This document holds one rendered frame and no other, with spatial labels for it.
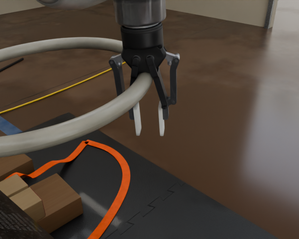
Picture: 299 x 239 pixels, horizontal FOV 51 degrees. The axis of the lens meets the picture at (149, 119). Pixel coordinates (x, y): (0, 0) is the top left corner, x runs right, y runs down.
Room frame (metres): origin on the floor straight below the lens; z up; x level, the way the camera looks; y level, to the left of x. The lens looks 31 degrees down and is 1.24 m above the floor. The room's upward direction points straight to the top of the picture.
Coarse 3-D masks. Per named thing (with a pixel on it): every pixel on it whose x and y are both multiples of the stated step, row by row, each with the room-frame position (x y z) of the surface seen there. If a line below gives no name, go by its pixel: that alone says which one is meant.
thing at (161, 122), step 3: (159, 102) 0.57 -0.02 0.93; (159, 105) 0.56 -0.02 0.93; (159, 108) 0.55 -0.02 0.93; (159, 111) 0.55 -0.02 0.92; (159, 114) 0.55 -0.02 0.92; (162, 114) 0.56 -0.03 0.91; (159, 117) 0.55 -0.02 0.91; (162, 117) 0.55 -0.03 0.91; (159, 120) 0.55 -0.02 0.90; (162, 120) 0.55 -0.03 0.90; (159, 123) 0.55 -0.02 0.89; (162, 123) 0.55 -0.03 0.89; (159, 126) 0.55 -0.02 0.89; (162, 126) 0.55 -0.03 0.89; (159, 129) 0.55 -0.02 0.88; (162, 129) 0.55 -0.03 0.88; (162, 132) 0.55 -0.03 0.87; (162, 135) 0.55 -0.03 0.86
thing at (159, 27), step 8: (160, 24) 0.56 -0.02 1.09; (128, 32) 0.54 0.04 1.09; (136, 32) 0.53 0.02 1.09; (144, 32) 0.53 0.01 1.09; (152, 32) 0.54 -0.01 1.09; (160, 32) 0.55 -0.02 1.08; (128, 40) 0.54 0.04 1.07; (136, 40) 0.53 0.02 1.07; (144, 40) 0.53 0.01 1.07; (152, 40) 0.54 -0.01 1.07; (160, 40) 0.55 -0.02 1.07; (128, 48) 0.56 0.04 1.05; (136, 48) 0.53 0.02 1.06; (144, 48) 0.53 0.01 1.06; (152, 48) 0.55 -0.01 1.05; (160, 48) 0.55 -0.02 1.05; (128, 56) 0.56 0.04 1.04; (144, 56) 0.56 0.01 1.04; (152, 56) 0.55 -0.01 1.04; (160, 56) 0.55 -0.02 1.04; (128, 64) 0.56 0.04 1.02; (144, 64) 0.56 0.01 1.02
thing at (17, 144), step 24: (24, 48) 0.80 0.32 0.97; (48, 48) 0.81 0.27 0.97; (72, 48) 0.82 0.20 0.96; (96, 48) 0.79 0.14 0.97; (120, 48) 0.74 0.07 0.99; (144, 72) 0.56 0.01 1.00; (120, 96) 0.47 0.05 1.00; (72, 120) 0.40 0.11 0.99; (96, 120) 0.41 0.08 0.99; (0, 144) 0.36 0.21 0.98; (24, 144) 0.36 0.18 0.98; (48, 144) 0.37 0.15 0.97
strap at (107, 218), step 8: (80, 144) 1.69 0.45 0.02; (88, 144) 1.69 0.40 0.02; (96, 144) 1.69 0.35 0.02; (80, 152) 1.61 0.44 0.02; (112, 152) 1.61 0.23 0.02; (64, 160) 1.49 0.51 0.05; (120, 160) 1.52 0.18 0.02; (40, 168) 1.33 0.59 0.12; (48, 168) 1.33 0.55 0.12; (128, 168) 1.45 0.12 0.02; (8, 176) 1.15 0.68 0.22; (32, 176) 1.25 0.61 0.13; (128, 176) 1.38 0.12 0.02; (128, 184) 1.31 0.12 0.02; (120, 192) 1.25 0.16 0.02; (120, 200) 1.19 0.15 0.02; (112, 208) 1.14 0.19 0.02; (104, 216) 1.09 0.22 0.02; (112, 216) 1.09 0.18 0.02; (104, 224) 1.04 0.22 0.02; (96, 232) 0.99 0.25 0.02
